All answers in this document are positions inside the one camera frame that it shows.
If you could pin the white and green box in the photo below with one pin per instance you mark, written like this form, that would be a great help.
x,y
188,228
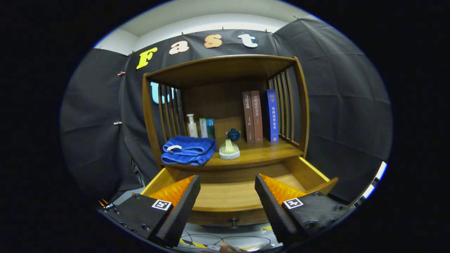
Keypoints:
x,y
203,128

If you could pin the wooden countertop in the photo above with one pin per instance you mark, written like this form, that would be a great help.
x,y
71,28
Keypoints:
x,y
260,151

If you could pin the black backdrop cloth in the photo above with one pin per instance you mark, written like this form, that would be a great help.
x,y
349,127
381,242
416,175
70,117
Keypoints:
x,y
344,105

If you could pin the white pump bottle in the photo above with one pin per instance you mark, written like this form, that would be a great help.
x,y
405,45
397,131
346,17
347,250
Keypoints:
x,y
192,130

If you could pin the folded blue towel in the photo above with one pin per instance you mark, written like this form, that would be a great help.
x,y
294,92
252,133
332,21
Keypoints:
x,y
191,149

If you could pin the wooden cabinet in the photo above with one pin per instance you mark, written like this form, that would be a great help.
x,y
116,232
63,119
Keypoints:
x,y
218,102

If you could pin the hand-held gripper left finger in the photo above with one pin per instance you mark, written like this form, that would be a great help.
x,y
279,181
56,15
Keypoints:
x,y
182,212

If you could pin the wooden drawer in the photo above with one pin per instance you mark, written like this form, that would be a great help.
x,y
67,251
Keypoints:
x,y
225,196

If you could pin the dark brown book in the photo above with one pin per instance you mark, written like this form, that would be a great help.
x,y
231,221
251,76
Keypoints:
x,y
248,116

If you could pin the teal bottle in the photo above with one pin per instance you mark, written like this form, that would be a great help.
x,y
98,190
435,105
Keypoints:
x,y
210,128

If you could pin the white slotted panel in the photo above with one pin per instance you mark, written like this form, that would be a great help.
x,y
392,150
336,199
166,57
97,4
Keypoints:
x,y
381,172

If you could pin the reddish brown book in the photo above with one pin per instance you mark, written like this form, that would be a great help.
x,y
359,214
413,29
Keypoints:
x,y
257,116

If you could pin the blue book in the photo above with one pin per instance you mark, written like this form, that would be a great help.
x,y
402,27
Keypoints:
x,y
272,116

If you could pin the blue lidded teacup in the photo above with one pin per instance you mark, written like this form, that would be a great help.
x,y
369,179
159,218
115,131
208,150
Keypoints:
x,y
233,135

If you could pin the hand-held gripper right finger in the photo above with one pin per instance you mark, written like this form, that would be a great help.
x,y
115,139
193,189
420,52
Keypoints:
x,y
274,212

